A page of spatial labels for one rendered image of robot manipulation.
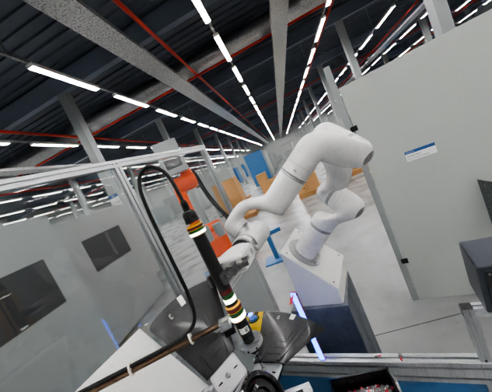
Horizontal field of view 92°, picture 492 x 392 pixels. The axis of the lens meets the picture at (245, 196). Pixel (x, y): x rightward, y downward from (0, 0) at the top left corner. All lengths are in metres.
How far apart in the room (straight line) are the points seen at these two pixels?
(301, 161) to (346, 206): 0.48
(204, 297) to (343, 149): 0.63
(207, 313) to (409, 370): 0.77
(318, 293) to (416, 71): 1.72
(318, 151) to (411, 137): 1.60
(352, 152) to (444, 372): 0.81
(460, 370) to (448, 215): 1.49
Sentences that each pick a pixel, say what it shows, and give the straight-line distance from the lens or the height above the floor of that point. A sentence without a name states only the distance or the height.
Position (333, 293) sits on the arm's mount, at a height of 0.99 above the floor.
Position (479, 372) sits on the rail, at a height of 0.83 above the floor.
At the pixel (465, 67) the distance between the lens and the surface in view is 2.37.
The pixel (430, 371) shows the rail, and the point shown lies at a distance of 1.21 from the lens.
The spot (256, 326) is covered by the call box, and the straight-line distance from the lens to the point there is 1.21.
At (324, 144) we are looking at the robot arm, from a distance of 0.76.
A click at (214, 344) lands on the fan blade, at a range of 0.79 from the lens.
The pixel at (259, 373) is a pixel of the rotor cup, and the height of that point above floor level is 1.25.
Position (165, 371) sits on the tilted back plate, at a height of 1.24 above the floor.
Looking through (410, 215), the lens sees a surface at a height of 0.80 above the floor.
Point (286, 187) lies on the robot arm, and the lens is 0.75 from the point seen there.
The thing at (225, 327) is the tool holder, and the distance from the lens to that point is 0.72.
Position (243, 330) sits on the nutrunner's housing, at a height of 1.34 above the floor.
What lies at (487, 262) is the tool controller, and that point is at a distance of 0.93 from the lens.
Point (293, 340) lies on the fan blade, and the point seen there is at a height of 1.17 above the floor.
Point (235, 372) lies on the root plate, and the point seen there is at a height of 1.25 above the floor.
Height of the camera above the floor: 1.73
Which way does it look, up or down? 6 degrees down
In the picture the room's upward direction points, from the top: 24 degrees counter-clockwise
